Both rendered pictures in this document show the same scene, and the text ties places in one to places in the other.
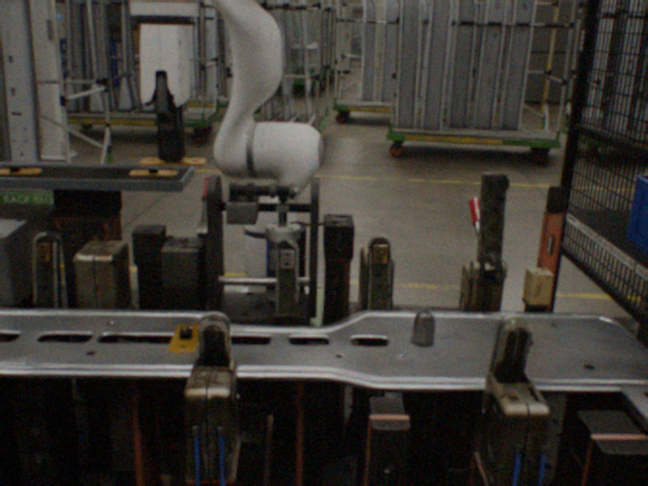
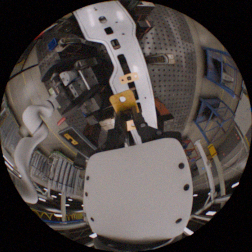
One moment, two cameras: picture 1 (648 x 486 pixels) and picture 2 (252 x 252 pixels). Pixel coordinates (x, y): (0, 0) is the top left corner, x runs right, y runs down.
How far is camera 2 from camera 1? 0.87 m
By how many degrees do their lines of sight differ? 67
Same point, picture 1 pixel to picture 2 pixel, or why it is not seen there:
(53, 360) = (150, 104)
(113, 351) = (142, 93)
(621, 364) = not seen: outside the picture
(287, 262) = (84, 62)
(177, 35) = (183, 225)
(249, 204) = (72, 86)
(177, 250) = (95, 104)
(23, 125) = (59, 164)
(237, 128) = (38, 136)
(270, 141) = (33, 124)
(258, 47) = (21, 155)
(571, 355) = not seen: outside the picture
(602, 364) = not seen: outside the picture
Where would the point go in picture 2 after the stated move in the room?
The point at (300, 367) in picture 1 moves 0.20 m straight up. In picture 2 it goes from (135, 41) to (148, 22)
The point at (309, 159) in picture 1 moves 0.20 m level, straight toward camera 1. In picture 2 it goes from (29, 108) to (40, 86)
